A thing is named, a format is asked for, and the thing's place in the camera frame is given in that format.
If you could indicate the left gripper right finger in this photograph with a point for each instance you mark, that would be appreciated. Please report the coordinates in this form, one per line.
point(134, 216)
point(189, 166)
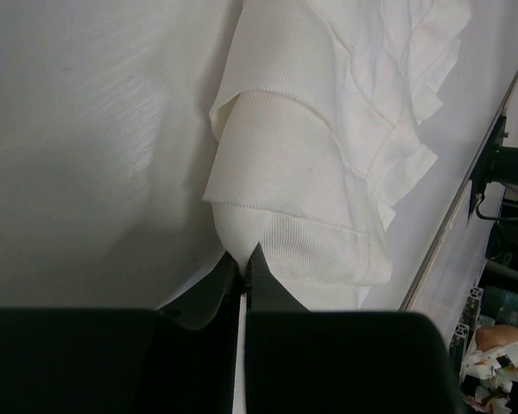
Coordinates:
point(302, 361)

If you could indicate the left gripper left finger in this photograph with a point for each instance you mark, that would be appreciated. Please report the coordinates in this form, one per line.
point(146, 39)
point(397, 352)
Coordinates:
point(178, 359)

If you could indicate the cream pleated skirt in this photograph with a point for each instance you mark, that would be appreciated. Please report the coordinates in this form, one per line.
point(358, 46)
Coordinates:
point(316, 120)

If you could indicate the clutter beyond table edge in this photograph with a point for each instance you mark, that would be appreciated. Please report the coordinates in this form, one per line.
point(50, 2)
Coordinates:
point(487, 363)

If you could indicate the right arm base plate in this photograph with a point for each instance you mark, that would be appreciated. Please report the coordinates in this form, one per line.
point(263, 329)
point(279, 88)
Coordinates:
point(495, 164)

